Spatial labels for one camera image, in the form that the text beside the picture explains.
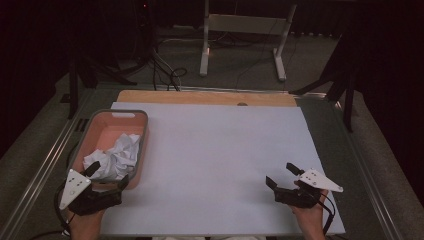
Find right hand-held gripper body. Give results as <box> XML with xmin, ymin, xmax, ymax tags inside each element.
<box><xmin>273</xmin><ymin>168</ymin><xmax>345</xmax><ymax>210</ymax></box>

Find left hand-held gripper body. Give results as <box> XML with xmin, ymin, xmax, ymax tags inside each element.
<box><xmin>59</xmin><ymin>168</ymin><xmax>123</xmax><ymax>217</ymax></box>

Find white shorts with black waistband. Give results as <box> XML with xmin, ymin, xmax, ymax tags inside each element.
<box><xmin>82</xmin><ymin>133</ymin><xmax>142</xmax><ymax>183</ymax></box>

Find pink basin with grey rim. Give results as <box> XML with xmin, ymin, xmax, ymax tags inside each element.
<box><xmin>67</xmin><ymin>109</ymin><xmax>150</xmax><ymax>191</ymax></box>

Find person's right hand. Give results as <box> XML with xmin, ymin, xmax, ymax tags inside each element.
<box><xmin>289</xmin><ymin>189</ymin><xmax>330</xmax><ymax>240</ymax></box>

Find person's left hand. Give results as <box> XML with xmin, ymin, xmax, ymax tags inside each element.
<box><xmin>68</xmin><ymin>209</ymin><xmax>106</xmax><ymax>240</ymax></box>

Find white board mat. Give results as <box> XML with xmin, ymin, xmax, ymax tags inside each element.
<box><xmin>96</xmin><ymin>101</ymin><xmax>346</xmax><ymax>238</ymax></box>

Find black stand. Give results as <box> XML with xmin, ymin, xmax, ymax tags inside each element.
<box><xmin>67</xmin><ymin>54</ymin><xmax>138</xmax><ymax>120</ymax></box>
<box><xmin>288</xmin><ymin>31</ymin><xmax>361</xmax><ymax>133</ymax></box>

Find dark equipment rack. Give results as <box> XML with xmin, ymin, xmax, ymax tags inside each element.
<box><xmin>131</xmin><ymin>0</ymin><xmax>158</xmax><ymax>63</ymax></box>

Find right hand-held gripper black cable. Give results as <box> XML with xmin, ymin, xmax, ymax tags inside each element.
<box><xmin>316</xmin><ymin>191</ymin><xmax>336</xmax><ymax>236</ymax></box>

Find hand-held gripper black cable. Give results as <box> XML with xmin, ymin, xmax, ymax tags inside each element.
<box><xmin>53</xmin><ymin>181</ymin><xmax>76</xmax><ymax>238</ymax></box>
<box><xmin>316</xmin><ymin>191</ymin><xmax>336</xmax><ymax>236</ymax></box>

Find left hand-held gripper black cable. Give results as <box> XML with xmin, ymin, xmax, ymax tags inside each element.
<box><xmin>53</xmin><ymin>181</ymin><xmax>76</xmax><ymax>238</ymax></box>

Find metal floor rail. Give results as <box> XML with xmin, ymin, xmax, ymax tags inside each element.
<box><xmin>0</xmin><ymin>88</ymin><xmax>94</xmax><ymax>240</ymax></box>
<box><xmin>324</xmin><ymin>94</ymin><xmax>406</xmax><ymax>240</ymax></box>

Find bundle of black floor cables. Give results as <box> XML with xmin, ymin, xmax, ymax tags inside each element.
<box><xmin>150</xmin><ymin>31</ymin><xmax>188</xmax><ymax>92</ymax></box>

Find white metal stand frame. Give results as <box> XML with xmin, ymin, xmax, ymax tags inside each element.
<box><xmin>199</xmin><ymin>0</ymin><xmax>298</xmax><ymax>82</ymax></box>

